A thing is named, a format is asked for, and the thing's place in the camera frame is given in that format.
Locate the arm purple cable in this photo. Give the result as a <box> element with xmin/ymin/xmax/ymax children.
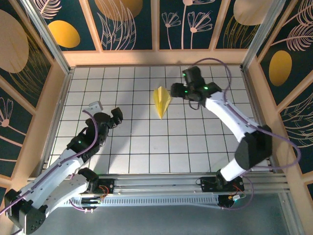
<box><xmin>0</xmin><ymin>110</ymin><xmax>100</xmax><ymax>213</ymax></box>
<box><xmin>195</xmin><ymin>57</ymin><xmax>303</xmax><ymax>212</ymax></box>

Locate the black controller box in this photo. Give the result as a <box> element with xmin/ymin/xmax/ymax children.
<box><xmin>217</xmin><ymin>194</ymin><xmax>247</xmax><ymax>210</ymax></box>
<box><xmin>80</xmin><ymin>197</ymin><xmax>102</xmax><ymax>209</ymax></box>

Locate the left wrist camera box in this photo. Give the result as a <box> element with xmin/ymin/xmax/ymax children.
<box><xmin>84</xmin><ymin>101</ymin><xmax>103</xmax><ymax>114</ymax></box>

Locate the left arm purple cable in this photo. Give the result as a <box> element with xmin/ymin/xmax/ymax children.
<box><xmin>0</xmin><ymin>110</ymin><xmax>100</xmax><ymax>213</ymax></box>

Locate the orange wire bundle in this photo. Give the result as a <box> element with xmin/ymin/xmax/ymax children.
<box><xmin>97</xmin><ymin>185</ymin><xmax>110</xmax><ymax>199</ymax></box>
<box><xmin>229</xmin><ymin>185</ymin><xmax>245</xmax><ymax>200</ymax></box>

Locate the aluminium frame post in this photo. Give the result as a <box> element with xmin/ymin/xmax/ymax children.
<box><xmin>240</xmin><ymin>0</ymin><xmax>291</xmax><ymax>72</ymax></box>
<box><xmin>21</xmin><ymin>0</ymin><xmax>74</xmax><ymax>75</ymax></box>

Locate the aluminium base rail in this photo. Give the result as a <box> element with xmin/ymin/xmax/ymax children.
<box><xmin>23</xmin><ymin>173</ymin><xmax>291</xmax><ymax>198</ymax></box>

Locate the aluminium side rail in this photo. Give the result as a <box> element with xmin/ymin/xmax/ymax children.
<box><xmin>244</xmin><ymin>68</ymin><xmax>280</xmax><ymax>173</ymax></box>
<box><xmin>39</xmin><ymin>70</ymin><xmax>74</xmax><ymax>176</ymax></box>

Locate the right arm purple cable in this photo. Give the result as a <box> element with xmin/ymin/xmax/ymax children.
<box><xmin>195</xmin><ymin>57</ymin><xmax>303</xmax><ymax>212</ymax></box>

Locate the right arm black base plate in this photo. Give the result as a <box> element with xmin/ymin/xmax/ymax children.
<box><xmin>200</xmin><ymin>176</ymin><xmax>245</xmax><ymax>193</ymax></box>

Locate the yellow paper sheet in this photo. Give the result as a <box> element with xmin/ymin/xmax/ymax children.
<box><xmin>153</xmin><ymin>86</ymin><xmax>173</xmax><ymax>120</ymax></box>

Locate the white slotted cable duct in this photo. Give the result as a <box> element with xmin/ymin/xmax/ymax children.
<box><xmin>63</xmin><ymin>195</ymin><xmax>221</xmax><ymax>208</ymax></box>

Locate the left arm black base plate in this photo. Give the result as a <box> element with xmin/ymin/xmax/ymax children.
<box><xmin>83</xmin><ymin>178</ymin><xmax>115</xmax><ymax>195</ymax></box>

